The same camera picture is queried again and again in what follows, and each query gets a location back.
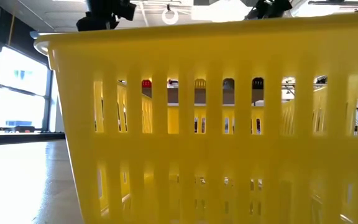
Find large window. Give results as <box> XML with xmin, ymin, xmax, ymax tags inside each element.
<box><xmin>0</xmin><ymin>46</ymin><xmax>54</xmax><ymax>131</ymax></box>

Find ceiling light rail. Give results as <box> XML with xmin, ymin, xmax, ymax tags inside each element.
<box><xmin>308</xmin><ymin>0</ymin><xmax>358</xmax><ymax>13</ymax></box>

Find wooden shelf black metal legs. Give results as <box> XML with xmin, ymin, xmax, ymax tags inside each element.
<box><xmin>167</xmin><ymin>88</ymin><xmax>264</xmax><ymax>106</ymax></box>

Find white ring ceiling light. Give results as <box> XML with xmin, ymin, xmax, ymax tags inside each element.
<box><xmin>161</xmin><ymin>8</ymin><xmax>180</xmax><ymax>26</ymax></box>

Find black plastic basket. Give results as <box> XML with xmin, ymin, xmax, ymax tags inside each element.
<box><xmin>252</xmin><ymin>77</ymin><xmax>264</xmax><ymax>91</ymax></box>

